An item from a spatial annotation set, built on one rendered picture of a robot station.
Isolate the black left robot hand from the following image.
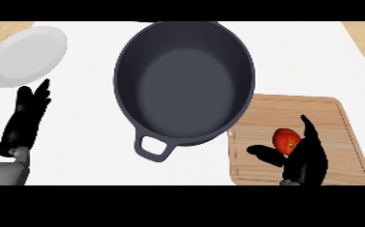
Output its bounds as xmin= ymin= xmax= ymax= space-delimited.
xmin=0 ymin=78 xmax=53 ymax=158

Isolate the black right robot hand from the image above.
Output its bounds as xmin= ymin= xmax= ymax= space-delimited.
xmin=245 ymin=114 xmax=329 ymax=186

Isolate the red tomato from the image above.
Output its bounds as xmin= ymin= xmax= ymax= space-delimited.
xmin=270 ymin=128 xmax=303 ymax=156

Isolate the wooden cutting board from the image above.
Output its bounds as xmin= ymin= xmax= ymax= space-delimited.
xmin=226 ymin=93 xmax=365 ymax=186

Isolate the dark grey oval pot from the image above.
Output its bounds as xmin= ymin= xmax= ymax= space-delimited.
xmin=111 ymin=21 xmax=257 ymax=163

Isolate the white plate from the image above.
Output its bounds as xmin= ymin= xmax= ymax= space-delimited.
xmin=0 ymin=25 xmax=68 ymax=89

